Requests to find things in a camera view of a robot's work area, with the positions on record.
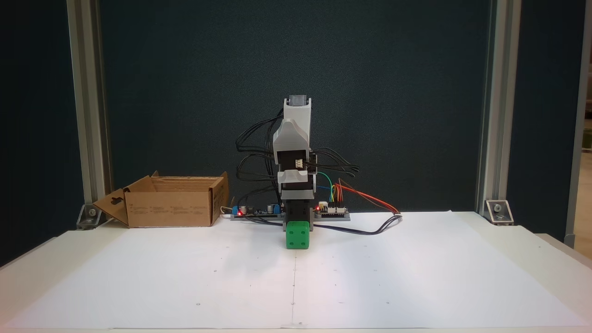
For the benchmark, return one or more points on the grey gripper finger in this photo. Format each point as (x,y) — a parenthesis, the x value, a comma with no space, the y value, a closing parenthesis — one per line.
(294,178)

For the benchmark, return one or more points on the green dice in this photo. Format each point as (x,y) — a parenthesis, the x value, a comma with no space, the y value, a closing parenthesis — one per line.
(297,236)

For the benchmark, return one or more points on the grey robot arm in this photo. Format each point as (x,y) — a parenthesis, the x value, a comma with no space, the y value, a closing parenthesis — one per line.
(296,111)

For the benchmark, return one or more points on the blue circuit board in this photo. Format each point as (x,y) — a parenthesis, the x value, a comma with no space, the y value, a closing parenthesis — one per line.
(259,211)

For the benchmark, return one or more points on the circuit board with jumper pins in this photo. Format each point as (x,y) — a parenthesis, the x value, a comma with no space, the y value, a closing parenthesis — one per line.
(331,210)

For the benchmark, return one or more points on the grey board mounting plate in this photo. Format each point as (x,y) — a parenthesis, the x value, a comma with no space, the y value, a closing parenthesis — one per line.
(333,217)

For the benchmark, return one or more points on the brown cardboard box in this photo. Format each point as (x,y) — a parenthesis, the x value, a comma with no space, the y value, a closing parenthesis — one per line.
(171,210)

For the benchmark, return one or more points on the metal corner bracket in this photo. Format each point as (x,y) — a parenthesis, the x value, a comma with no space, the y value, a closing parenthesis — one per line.
(499,212)
(92,216)

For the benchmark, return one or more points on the aluminium frame post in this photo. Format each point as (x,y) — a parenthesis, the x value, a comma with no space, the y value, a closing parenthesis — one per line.
(579,138)
(88,101)
(498,101)

